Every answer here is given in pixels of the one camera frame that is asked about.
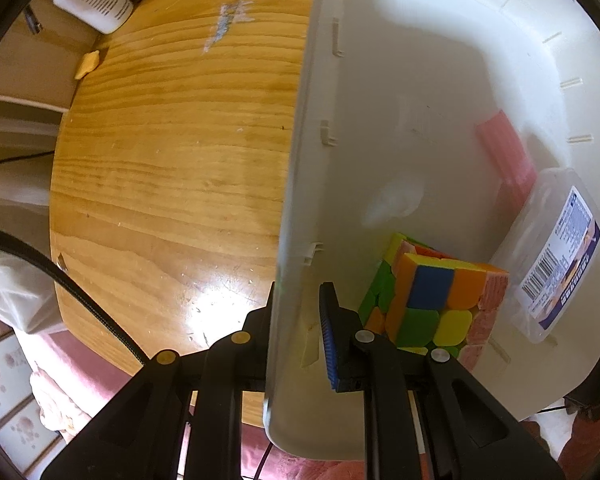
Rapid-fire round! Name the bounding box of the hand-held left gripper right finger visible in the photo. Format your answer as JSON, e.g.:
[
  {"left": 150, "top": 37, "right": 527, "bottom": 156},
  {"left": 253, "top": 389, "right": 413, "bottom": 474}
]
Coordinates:
[{"left": 319, "top": 281, "right": 566, "bottom": 480}]

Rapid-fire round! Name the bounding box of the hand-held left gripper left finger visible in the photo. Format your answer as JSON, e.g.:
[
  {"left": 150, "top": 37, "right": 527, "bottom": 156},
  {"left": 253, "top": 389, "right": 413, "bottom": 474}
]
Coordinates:
[{"left": 40, "top": 280, "right": 276, "bottom": 480}]

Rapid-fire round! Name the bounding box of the colourful puzzle cube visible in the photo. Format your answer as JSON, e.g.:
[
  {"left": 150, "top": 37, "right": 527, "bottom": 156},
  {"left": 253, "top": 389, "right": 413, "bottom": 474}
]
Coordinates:
[{"left": 357, "top": 232, "right": 510, "bottom": 373}]

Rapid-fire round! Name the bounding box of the clear plastic box with label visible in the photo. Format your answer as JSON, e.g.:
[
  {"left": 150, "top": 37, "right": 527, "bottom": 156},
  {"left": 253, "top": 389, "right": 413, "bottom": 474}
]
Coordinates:
[{"left": 507, "top": 167, "right": 600, "bottom": 345}]

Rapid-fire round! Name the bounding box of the white plastic storage bin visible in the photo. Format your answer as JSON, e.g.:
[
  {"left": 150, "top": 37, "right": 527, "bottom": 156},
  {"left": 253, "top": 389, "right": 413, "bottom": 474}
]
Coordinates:
[{"left": 262, "top": 0, "right": 600, "bottom": 461}]

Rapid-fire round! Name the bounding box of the pink hair roller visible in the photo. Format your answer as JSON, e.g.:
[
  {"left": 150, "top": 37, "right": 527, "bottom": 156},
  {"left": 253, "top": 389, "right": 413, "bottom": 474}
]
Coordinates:
[{"left": 475, "top": 109, "right": 538, "bottom": 211}]

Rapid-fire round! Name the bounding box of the white cloth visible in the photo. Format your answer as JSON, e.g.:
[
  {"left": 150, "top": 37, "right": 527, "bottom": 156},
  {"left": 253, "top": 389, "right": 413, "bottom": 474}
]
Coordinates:
[{"left": 0, "top": 190, "right": 66, "bottom": 333}]

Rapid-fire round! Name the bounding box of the small yellow object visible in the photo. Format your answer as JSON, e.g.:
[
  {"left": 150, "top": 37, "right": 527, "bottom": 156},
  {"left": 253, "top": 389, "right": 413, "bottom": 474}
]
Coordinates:
[{"left": 74, "top": 50, "right": 102, "bottom": 80}]

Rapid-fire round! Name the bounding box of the white spray bottle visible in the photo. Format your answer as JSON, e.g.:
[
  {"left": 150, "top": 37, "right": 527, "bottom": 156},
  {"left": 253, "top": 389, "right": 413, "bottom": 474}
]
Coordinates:
[{"left": 52, "top": 0, "right": 134, "bottom": 35}]

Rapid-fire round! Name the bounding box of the thick black braided cable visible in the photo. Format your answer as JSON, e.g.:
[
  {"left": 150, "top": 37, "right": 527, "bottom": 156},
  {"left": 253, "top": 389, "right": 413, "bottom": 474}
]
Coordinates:
[{"left": 0, "top": 225, "right": 151, "bottom": 368}]

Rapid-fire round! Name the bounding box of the thin black cable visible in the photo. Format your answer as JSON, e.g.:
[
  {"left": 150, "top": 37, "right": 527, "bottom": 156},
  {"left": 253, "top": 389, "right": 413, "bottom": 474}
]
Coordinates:
[{"left": 0, "top": 150, "right": 56, "bottom": 171}]

